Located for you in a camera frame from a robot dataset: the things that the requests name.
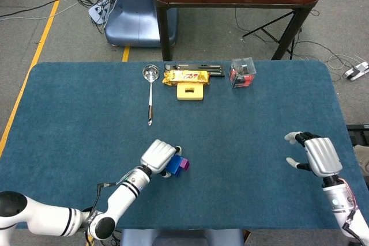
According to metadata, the pale yellow plastic block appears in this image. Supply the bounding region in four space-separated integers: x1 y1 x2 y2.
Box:
176 82 205 101

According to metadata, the blue table mat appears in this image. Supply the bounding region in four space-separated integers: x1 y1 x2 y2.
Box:
0 60 369 231

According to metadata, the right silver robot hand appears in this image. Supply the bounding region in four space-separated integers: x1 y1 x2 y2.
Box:
284 131 344 188

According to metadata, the flat black case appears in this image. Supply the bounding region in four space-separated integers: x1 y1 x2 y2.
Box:
164 63 225 78

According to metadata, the yellow snack package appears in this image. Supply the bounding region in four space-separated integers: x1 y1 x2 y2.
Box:
162 70 211 87

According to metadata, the purple toy block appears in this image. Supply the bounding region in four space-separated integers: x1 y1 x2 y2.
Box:
178 156 191 171

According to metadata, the beige bag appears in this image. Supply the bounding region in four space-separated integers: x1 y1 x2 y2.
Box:
353 143 369 172

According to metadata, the thin white floor cable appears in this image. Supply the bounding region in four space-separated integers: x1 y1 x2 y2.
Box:
324 54 363 71

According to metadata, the clear box with red contents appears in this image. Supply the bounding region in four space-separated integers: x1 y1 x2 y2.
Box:
229 57 257 89

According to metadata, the blue toy block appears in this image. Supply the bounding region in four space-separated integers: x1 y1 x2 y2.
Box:
165 155 184 177

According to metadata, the blue-grey machine base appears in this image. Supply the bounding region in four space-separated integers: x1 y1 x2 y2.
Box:
104 0 179 48

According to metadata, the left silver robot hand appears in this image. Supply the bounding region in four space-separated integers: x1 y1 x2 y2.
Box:
140 139 183 178

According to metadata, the white power strip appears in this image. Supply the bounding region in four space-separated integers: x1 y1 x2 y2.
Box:
88 0 114 25

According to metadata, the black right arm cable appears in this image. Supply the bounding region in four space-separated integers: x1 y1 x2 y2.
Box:
341 218 367 244

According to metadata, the long black floor cable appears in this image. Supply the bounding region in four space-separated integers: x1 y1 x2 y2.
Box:
0 0 81 19

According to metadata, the blue-grey robot torso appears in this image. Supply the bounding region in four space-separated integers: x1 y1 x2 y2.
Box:
119 228 246 246

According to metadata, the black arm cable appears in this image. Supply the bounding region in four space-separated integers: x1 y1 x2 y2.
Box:
341 218 367 244
85 181 127 243

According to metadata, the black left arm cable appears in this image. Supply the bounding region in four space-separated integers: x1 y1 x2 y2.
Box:
85 181 127 243

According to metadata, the stainless steel ladle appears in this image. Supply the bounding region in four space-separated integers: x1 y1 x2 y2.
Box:
142 64 161 127

